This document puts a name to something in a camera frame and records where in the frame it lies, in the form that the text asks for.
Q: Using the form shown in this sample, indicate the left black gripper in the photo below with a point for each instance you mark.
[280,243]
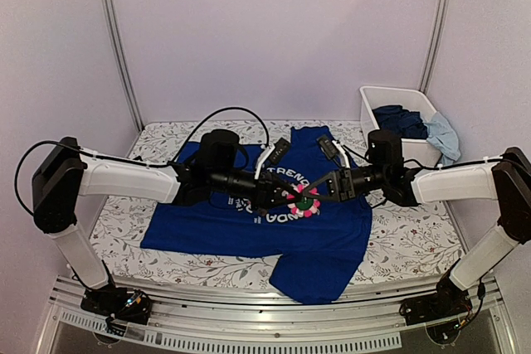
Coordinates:
[266,191]

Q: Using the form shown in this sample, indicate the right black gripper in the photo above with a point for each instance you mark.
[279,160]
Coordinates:
[340,185]

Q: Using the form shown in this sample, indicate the pink flower brooch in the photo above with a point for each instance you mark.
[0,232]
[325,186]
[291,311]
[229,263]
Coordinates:
[307,207]

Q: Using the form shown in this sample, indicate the blue printed t-shirt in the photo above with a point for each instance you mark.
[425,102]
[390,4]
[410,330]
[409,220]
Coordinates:
[317,256]

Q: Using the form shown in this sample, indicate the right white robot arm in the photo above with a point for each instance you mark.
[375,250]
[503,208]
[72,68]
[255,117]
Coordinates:
[505,179]

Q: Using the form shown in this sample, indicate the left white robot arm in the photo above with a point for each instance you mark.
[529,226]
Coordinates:
[70,171]

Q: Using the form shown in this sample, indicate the dark navy clothing in bin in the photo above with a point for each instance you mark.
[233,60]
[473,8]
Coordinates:
[403,122]

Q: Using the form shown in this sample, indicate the floral table cloth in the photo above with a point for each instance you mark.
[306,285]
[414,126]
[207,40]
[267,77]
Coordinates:
[405,243]

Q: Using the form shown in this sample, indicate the white plastic bin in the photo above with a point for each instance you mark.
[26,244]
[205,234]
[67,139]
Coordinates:
[376,96]

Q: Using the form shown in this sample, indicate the light blue cloth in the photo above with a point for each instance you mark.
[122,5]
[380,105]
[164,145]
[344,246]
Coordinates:
[443,137]

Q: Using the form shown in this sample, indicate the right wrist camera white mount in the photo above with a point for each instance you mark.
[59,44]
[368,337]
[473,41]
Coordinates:
[334,151]

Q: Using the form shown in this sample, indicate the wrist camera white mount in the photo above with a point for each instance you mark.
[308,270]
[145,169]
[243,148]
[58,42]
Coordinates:
[273,153]
[334,151]

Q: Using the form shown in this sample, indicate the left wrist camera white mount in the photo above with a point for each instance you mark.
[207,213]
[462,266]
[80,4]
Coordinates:
[273,153]

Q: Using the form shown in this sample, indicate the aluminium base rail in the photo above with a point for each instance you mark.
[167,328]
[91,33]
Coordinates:
[193,319]

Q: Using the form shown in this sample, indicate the right aluminium frame post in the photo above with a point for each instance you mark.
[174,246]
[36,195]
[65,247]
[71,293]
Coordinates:
[434,45]

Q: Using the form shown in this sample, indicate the aluminium frame post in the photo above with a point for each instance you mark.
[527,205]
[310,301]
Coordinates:
[434,45]
[117,47]

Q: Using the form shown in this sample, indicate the left aluminium frame post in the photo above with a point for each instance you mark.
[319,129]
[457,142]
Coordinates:
[117,47]

